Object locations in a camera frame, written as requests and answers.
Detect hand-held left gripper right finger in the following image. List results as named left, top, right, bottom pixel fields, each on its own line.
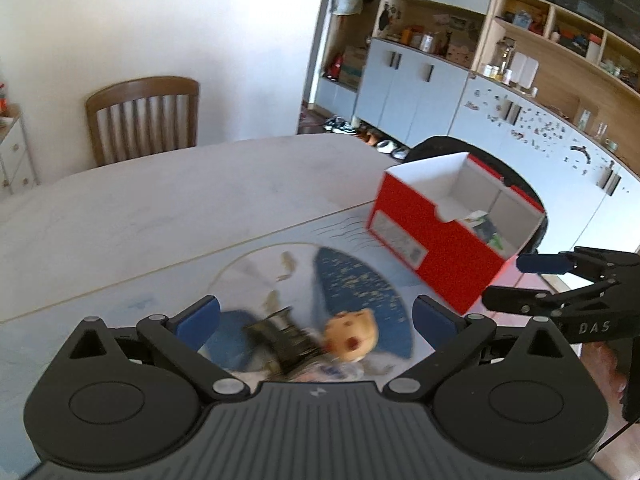
left=385, top=295, right=572, bottom=403

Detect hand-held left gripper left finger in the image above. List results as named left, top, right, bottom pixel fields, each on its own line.
left=67, top=295, right=251, bottom=403

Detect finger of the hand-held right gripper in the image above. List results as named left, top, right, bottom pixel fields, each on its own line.
left=481, top=282, right=611, bottom=320
left=516, top=246, right=640, bottom=286

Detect red cardboard shoe box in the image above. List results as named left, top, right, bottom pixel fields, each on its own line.
left=367, top=152, right=548, bottom=315

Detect black snack packet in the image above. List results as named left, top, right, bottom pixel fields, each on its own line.
left=243, top=305, right=321, bottom=376

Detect yellow spotted toy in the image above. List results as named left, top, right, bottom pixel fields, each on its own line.
left=320, top=308, right=379, bottom=364

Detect light wooden desktop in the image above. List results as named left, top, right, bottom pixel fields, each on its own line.
left=0, top=132, right=416, bottom=323

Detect fish print table mat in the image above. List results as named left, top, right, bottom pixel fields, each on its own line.
left=0, top=199, right=501, bottom=476

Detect white green snack packet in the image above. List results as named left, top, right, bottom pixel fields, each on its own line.
left=470, top=210, right=507, bottom=252

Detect white shoes pair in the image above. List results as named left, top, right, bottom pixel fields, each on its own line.
left=375, top=140, right=412, bottom=159

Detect white storage containers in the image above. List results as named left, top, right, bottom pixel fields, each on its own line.
left=512, top=52, right=540, bottom=89

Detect white cabinet row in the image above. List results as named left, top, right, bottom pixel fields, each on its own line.
left=315, top=35, right=640, bottom=256

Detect grey sneakers pair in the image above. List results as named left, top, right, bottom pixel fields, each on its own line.
left=322, top=116, right=361, bottom=135

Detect brown wooden chair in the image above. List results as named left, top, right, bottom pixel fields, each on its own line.
left=85, top=76, right=201, bottom=168

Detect red floor rug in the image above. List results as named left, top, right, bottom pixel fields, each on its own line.
left=298, top=110, right=327, bottom=134

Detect white drawer unit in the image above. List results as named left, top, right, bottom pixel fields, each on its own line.
left=0, top=105, right=39, bottom=196

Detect cardboard carton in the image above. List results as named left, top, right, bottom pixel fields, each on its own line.
left=340, top=46, right=369, bottom=86

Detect wooden wall shelf unit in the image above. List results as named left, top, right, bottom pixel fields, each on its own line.
left=305, top=0, right=640, bottom=176

